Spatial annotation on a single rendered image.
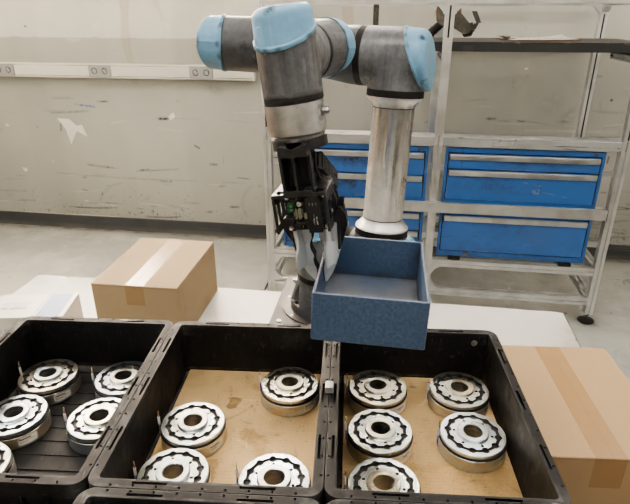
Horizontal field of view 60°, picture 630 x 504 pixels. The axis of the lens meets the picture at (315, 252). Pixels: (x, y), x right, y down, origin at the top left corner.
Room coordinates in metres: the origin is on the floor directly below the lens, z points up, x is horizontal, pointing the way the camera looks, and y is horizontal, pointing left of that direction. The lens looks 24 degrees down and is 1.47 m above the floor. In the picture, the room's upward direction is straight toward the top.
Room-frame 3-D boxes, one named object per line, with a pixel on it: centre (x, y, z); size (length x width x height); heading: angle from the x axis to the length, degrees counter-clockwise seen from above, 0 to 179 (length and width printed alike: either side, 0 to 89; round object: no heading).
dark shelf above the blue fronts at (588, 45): (2.78, -0.87, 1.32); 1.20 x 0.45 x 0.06; 81
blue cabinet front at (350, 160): (2.65, -0.19, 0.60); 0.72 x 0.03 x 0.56; 81
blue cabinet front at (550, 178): (2.53, -0.98, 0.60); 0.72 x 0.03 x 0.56; 81
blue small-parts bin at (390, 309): (0.71, -0.08, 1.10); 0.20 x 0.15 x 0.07; 172
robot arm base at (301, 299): (1.19, -0.02, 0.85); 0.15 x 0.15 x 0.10
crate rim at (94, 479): (0.70, 0.13, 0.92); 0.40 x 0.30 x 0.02; 177
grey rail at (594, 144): (2.62, -0.59, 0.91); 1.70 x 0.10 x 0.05; 81
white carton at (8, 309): (1.21, 0.72, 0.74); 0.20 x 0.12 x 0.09; 94
